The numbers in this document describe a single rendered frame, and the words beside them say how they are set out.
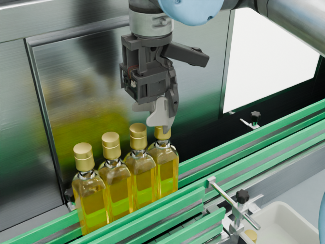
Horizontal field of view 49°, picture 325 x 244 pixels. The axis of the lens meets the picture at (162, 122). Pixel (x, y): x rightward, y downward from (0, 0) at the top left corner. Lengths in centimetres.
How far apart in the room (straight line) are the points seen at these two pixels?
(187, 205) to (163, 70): 36
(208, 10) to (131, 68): 21
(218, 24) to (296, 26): 44
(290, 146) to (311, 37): 67
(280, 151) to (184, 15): 68
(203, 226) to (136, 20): 46
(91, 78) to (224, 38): 36
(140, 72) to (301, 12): 29
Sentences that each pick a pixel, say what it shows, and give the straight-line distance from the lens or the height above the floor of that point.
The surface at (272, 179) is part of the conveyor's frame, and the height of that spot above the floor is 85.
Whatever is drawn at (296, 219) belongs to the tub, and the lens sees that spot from 103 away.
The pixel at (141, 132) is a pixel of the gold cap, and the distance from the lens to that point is 70.
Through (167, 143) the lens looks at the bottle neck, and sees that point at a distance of 76.
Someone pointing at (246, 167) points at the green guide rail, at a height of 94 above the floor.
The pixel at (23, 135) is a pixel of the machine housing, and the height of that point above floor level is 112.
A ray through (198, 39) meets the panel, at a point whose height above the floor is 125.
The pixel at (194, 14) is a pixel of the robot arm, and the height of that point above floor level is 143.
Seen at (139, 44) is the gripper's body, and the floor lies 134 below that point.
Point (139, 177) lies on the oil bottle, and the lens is 76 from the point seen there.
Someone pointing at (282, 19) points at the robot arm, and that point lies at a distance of 49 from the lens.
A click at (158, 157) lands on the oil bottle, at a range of 76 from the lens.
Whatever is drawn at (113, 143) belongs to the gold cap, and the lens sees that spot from 68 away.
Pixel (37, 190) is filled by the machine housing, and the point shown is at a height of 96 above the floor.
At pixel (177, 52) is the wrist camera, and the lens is 65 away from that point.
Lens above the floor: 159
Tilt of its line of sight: 36 degrees down
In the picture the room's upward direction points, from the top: straight up
